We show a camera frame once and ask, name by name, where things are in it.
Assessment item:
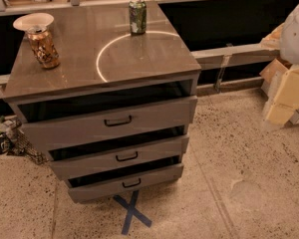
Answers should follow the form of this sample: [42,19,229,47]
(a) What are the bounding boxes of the green soda can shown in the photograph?
[129,0,147,35]

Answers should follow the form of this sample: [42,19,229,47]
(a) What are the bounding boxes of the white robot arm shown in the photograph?
[280,4,299,65]

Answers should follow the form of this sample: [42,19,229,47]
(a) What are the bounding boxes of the orange patterned soda can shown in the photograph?
[26,25,60,69]

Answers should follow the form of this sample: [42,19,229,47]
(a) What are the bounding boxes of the grey drawer cabinet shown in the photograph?
[2,0,202,205]

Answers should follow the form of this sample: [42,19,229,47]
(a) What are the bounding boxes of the middle grey drawer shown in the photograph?
[51,134,189,180]

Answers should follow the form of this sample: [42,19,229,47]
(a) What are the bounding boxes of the grey drawer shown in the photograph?
[22,96,197,151]
[51,134,189,180]
[68,163,183,202]

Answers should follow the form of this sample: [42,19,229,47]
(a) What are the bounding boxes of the blue tape cross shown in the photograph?
[114,190,152,235]

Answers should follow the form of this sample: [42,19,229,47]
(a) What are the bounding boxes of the bottom grey drawer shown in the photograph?
[68,163,183,202]

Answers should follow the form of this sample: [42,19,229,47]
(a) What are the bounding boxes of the top grey drawer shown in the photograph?
[22,96,197,151]

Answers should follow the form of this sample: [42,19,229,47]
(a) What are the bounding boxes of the cardboard box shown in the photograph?
[260,59,299,125]

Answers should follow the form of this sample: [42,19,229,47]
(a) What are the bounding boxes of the white paper bowl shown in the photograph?
[13,13,54,31]

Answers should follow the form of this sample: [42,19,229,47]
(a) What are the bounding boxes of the metal window rail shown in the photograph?
[192,44,279,70]

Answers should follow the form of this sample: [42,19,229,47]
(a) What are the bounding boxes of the wire mesh basket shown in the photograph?
[0,119,48,165]

